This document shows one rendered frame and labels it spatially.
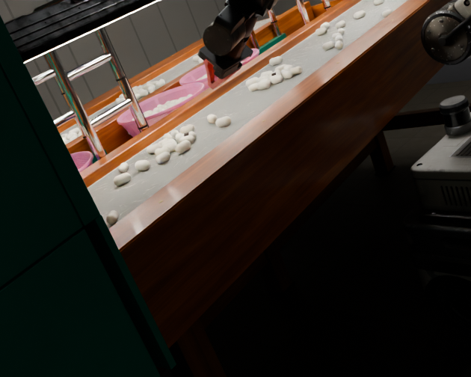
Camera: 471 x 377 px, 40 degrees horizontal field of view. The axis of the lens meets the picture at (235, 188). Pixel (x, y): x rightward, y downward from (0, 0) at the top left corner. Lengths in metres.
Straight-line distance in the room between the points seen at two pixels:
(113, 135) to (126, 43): 1.69
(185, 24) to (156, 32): 0.21
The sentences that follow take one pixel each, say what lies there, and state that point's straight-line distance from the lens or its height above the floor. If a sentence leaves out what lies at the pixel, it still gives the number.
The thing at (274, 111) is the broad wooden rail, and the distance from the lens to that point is 1.31.
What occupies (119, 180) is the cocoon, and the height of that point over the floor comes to 0.75.
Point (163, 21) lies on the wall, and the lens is 3.69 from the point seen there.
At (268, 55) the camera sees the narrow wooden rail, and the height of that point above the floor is 0.76.
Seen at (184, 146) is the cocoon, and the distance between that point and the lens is 1.36.
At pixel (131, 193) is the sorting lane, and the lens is 1.25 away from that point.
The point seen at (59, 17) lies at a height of 1.09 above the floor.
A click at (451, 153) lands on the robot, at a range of 1.59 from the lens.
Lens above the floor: 1.10
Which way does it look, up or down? 20 degrees down
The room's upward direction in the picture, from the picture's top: 22 degrees counter-clockwise
